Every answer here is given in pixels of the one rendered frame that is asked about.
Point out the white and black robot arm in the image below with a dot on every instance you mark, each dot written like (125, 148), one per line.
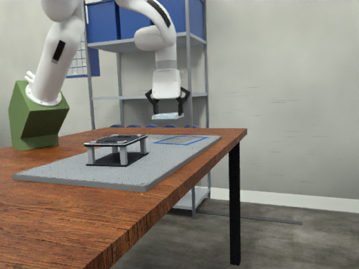
(64, 38)

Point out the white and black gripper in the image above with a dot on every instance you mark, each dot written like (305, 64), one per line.
(167, 85)

